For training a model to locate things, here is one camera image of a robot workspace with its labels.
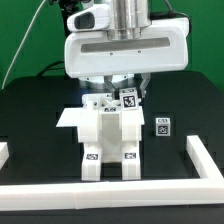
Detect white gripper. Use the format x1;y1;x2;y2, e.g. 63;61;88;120
64;18;189;99

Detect white tagged cube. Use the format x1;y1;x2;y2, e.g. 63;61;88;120
155;117;171;136
119;88;138;110

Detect white chair back frame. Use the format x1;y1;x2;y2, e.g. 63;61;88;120
77;92;144;143

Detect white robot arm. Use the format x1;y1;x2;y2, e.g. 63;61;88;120
64;0;189;91

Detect white L-shaped border fence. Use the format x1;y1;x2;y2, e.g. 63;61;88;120
0;135;224;211

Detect white part at left edge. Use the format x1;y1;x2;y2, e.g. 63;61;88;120
0;142;9;169

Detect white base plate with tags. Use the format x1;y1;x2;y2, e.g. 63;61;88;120
57;107;144;128

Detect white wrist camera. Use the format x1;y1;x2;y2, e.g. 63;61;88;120
67;4;110;32

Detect black cable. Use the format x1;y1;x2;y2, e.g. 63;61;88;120
35;59;66;78

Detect black camera stand pole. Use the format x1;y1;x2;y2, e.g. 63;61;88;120
48;0;80;36

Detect white cable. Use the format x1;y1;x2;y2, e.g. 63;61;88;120
1;0;48;90

